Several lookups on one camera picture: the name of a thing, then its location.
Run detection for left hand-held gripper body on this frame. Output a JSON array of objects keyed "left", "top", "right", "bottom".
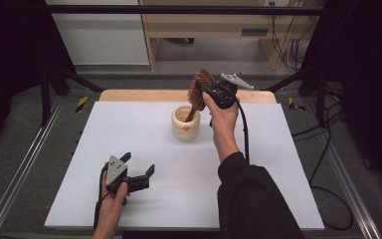
[{"left": 104, "top": 155, "right": 151, "bottom": 193}]

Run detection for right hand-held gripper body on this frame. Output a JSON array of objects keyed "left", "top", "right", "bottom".
[{"left": 210, "top": 73, "right": 255, "bottom": 111}]

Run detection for brown wooden hairbrush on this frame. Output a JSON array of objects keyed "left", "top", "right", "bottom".
[{"left": 184, "top": 69, "right": 217, "bottom": 123}]

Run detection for cream ceramic cup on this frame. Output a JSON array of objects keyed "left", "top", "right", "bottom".
[{"left": 171, "top": 105, "right": 202, "bottom": 142}]

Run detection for person's right hand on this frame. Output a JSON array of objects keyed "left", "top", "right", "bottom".
[{"left": 202, "top": 93, "right": 241, "bottom": 163}]

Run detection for person's left hand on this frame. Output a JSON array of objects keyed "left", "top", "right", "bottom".
[{"left": 96, "top": 172, "right": 129, "bottom": 230}]

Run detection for wooden table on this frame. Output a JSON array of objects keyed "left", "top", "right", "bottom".
[{"left": 98, "top": 89, "right": 278, "bottom": 104}]

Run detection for light wooden desk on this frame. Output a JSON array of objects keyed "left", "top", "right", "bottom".
[{"left": 138, "top": 0, "right": 326, "bottom": 72}]

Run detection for yellow black tape marker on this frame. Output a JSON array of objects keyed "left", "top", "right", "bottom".
[
  {"left": 75, "top": 96, "right": 90, "bottom": 114},
  {"left": 287, "top": 97, "right": 307, "bottom": 113}
]

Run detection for black metal stand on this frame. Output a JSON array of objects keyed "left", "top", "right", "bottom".
[
  {"left": 262, "top": 63, "right": 329, "bottom": 124},
  {"left": 39, "top": 62, "right": 104, "bottom": 127}
]

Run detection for white cabinet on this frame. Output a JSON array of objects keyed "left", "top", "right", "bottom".
[{"left": 46, "top": 0, "right": 150, "bottom": 66}]

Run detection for dark curtain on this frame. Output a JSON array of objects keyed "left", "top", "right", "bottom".
[
  {"left": 300, "top": 0, "right": 382, "bottom": 192},
  {"left": 0, "top": 0, "right": 78, "bottom": 152}
]

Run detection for hanging black cable bundle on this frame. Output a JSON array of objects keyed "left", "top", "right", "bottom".
[{"left": 269, "top": 0, "right": 314, "bottom": 74}]

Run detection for black horizontal frame bar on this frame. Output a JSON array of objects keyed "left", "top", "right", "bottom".
[{"left": 46, "top": 4, "right": 326, "bottom": 16}]

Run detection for aluminium floor rail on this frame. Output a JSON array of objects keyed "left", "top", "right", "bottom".
[
  {"left": 302, "top": 98, "right": 382, "bottom": 239},
  {"left": 0, "top": 96, "right": 65, "bottom": 239}
]

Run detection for black floor cables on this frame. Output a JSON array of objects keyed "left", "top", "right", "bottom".
[{"left": 291, "top": 84, "right": 356, "bottom": 232}]

